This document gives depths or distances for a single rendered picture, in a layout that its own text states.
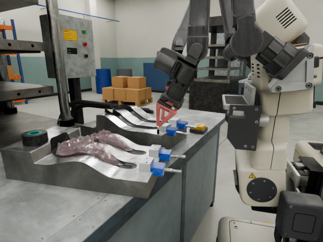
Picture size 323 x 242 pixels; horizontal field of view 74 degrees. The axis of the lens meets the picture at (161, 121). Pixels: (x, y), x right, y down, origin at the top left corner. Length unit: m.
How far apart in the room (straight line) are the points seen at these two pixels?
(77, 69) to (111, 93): 4.51
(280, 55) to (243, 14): 0.14
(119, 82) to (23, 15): 3.56
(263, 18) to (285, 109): 0.31
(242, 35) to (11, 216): 0.75
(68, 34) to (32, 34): 6.52
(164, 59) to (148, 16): 8.60
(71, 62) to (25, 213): 1.13
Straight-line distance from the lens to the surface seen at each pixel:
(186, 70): 0.64
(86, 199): 0.70
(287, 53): 0.64
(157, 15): 8.98
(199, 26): 0.64
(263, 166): 0.87
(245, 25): 0.62
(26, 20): 8.14
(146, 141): 0.94
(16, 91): 1.37
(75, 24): 1.69
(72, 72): 1.63
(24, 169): 0.85
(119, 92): 5.98
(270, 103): 0.83
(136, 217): 0.84
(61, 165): 0.74
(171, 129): 0.92
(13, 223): 0.69
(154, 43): 8.96
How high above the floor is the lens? 1.19
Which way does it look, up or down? 16 degrees down
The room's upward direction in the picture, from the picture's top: straight up
